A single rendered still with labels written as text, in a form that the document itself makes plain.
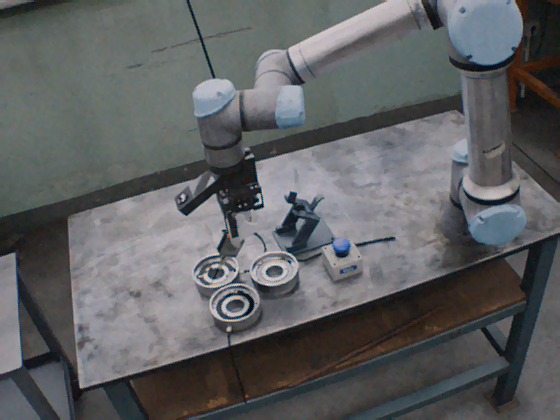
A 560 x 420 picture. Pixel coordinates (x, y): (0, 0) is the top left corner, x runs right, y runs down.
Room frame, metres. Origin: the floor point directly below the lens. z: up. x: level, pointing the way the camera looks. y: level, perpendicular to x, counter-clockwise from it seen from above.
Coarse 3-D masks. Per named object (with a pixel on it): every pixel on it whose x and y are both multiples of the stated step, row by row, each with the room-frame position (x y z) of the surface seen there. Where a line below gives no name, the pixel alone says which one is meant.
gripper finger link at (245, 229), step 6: (240, 216) 0.93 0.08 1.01; (240, 222) 0.92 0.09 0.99; (246, 222) 0.93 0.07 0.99; (228, 228) 0.92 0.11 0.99; (240, 228) 0.92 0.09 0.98; (246, 228) 0.93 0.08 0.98; (252, 228) 0.93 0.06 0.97; (240, 234) 0.92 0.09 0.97; (246, 234) 0.92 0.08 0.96; (234, 240) 0.91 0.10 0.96; (240, 240) 0.92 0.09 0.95; (240, 246) 0.93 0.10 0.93
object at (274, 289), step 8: (264, 256) 0.99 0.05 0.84; (272, 256) 0.99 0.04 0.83; (280, 256) 0.99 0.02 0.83; (288, 256) 0.98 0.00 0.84; (256, 264) 0.97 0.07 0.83; (272, 264) 0.96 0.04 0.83; (280, 264) 0.96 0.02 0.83; (296, 264) 0.95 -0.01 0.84; (256, 272) 0.95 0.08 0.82; (264, 272) 0.94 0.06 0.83; (272, 272) 0.96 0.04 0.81; (280, 272) 0.96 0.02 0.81; (296, 272) 0.92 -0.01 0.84; (256, 280) 0.91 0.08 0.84; (272, 280) 0.91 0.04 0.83; (280, 280) 0.91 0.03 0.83; (288, 280) 0.90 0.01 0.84; (296, 280) 0.91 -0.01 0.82; (264, 288) 0.90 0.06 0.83; (272, 288) 0.89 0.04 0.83; (280, 288) 0.89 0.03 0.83; (288, 288) 0.90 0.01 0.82
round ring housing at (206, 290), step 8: (208, 256) 1.01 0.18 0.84; (216, 256) 1.01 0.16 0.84; (200, 264) 0.99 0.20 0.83; (216, 264) 0.99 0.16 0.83; (232, 264) 0.98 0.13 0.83; (192, 272) 0.96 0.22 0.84; (208, 272) 0.97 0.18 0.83; (224, 272) 0.97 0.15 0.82; (208, 280) 0.94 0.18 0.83; (216, 280) 0.94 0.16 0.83; (224, 280) 0.94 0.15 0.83; (232, 280) 0.92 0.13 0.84; (200, 288) 0.92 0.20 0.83; (208, 288) 0.91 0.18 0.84; (216, 288) 0.91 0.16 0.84
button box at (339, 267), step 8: (328, 248) 0.97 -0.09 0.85; (352, 248) 0.96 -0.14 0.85; (328, 256) 0.95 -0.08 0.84; (336, 256) 0.94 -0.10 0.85; (344, 256) 0.94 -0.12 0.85; (352, 256) 0.94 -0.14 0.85; (360, 256) 0.93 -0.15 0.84; (328, 264) 0.94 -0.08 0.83; (336, 264) 0.92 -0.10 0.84; (344, 264) 0.92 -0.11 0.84; (352, 264) 0.92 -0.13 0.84; (360, 264) 0.93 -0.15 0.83; (328, 272) 0.94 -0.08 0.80; (336, 272) 0.91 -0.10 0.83; (344, 272) 0.92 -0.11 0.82; (352, 272) 0.92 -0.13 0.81; (360, 272) 0.93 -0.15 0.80; (336, 280) 0.91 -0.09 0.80
